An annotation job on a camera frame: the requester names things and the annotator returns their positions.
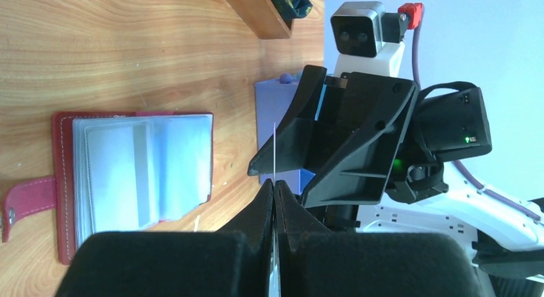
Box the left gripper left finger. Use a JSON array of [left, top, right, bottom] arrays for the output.
[[56, 180, 274, 296]]

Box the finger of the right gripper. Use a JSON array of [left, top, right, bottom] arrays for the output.
[[302, 72, 420, 208], [247, 65, 327, 176]]

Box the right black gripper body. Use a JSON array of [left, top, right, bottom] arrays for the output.
[[382, 81, 492, 204]]

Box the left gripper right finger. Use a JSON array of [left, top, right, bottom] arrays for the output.
[[274, 180, 483, 296]]

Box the grey VIP credit card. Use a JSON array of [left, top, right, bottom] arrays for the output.
[[272, 122, 276, 185]]

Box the red leather card holder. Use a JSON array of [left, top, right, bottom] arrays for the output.
[[1, 111, 214, 265]]

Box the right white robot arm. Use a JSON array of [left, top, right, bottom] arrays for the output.
[[248, 42, 543, 284]]

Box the blue plastic organizer box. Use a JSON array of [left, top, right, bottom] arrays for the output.
[[254, 73, 318, 194]]

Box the black yellow rolled belt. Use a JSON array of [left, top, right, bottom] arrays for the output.
[[271, 0, 313, 21]]

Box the wooden compartment tray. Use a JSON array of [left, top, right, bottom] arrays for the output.
[[225, 0, 293, 40]]

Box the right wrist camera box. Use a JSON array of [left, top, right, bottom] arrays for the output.
[[330, 1, 420, 58]]

